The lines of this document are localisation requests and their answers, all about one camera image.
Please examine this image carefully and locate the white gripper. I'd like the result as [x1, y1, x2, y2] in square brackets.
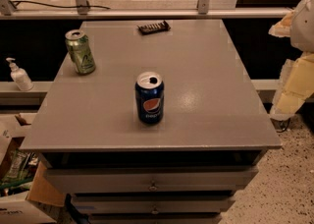
[268, 0, 314, 121]

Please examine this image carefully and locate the blue pepsi can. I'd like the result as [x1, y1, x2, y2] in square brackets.
[135, 72, 164, 124]

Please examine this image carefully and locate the green soda can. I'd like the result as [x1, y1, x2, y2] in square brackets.
[65, 29, 96, 75]

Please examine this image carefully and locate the grey drawer cabinet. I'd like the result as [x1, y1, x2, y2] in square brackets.
[23, 20, 280, 224]

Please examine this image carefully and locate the top grey drawer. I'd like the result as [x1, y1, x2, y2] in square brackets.
[44, 166, 258, 194]

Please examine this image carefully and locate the grey drawer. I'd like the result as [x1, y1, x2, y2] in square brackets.
[44, 166, 258, 194]
[88, 213, 222, 224]
[72, 196, 235, 214]

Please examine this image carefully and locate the bottom grey drawer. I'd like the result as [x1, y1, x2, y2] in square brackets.
[88, 213, 222, 224]

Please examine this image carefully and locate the middle grey drawer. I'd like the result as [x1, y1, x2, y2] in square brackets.
[72, 196, 235, 214]

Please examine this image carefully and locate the white pump sanitizer bottle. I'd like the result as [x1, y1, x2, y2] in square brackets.
[6, 57, 33, 91]

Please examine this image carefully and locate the cardboard box with trash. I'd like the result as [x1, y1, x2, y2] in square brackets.
[0, 113, 65, 207]

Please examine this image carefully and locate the white box lower left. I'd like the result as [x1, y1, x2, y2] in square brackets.
[0, 192, 60, 224]

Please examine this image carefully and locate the black cable on floor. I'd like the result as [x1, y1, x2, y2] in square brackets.
[275, 117, 292, 134]

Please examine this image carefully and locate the black cable on ledge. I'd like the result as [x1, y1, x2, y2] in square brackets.
[9, 0, 112, 10]

